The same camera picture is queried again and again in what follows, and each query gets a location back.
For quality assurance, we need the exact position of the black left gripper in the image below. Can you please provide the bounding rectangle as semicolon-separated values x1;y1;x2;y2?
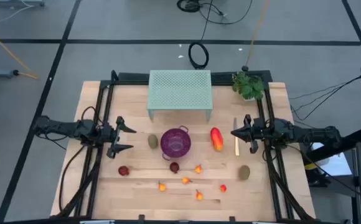
102;116;138;159

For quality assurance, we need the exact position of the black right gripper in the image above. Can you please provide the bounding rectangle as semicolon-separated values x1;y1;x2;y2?
230;114;267;155

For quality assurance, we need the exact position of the red orange mango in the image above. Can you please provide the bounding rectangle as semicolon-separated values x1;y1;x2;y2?
210;127;225;152

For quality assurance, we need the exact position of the brown kiwi fruit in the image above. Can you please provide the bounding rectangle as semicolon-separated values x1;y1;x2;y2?
238;164;251;181
147;134;159;149

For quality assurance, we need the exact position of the purple plastic colander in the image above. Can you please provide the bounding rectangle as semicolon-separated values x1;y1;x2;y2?
160;125;192;162

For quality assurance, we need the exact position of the green plant in white pot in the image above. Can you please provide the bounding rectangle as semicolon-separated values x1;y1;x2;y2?
232;70;265;102

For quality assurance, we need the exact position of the green perforated metal shelf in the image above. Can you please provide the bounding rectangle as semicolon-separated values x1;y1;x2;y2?
146;69;214;121

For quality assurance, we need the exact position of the white blue sheet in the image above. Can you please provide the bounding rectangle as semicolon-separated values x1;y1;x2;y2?
310;141;354;177

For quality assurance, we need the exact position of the black diagonal support beam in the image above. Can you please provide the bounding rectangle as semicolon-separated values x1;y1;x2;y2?
303;128;361;162

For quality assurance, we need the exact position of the grey flat floor base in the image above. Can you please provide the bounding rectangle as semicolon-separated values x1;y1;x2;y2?
0;0;46;7

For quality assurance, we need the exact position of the knife with cream handle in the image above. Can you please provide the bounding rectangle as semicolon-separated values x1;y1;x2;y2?
233;117;240;157

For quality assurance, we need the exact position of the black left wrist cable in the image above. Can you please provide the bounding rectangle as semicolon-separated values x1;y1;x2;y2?
80;106;98;125

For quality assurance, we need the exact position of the black metal table frame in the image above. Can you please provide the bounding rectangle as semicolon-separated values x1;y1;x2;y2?
55;70;317;223

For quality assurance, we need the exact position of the thick black base cable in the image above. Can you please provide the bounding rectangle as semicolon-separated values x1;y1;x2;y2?
58;144;87;214

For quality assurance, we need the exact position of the coiled black cable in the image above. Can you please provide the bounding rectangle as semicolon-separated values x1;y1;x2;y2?
188;0;214;70

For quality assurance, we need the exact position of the long yellow cable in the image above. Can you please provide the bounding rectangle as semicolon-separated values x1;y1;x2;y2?
244;0;270;71

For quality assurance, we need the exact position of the tangled black cable bundle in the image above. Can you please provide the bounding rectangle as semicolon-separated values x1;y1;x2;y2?
176;0;253;26

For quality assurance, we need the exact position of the yellow floor cable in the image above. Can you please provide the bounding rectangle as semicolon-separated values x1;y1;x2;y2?
0;24;40;80

